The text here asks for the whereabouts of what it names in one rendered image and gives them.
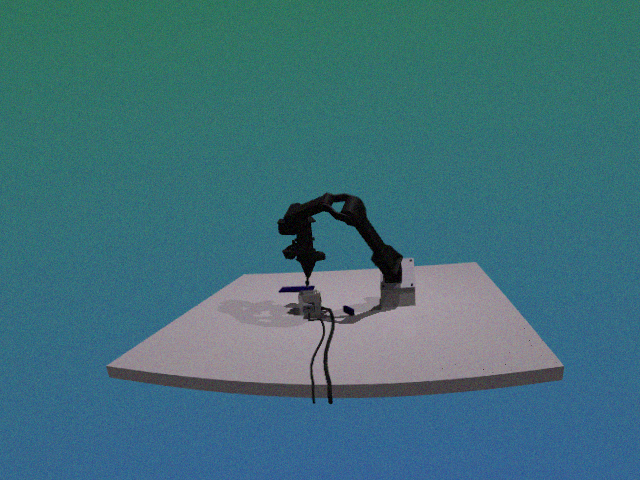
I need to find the thin black cable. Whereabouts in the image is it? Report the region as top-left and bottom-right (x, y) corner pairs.
(302, 302), (325, 403)

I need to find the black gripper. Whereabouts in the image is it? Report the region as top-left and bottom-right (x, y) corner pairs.
(295, 235), (326, 278)

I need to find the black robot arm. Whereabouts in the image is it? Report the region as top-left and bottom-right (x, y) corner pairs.
(277, 193), (403, 283)

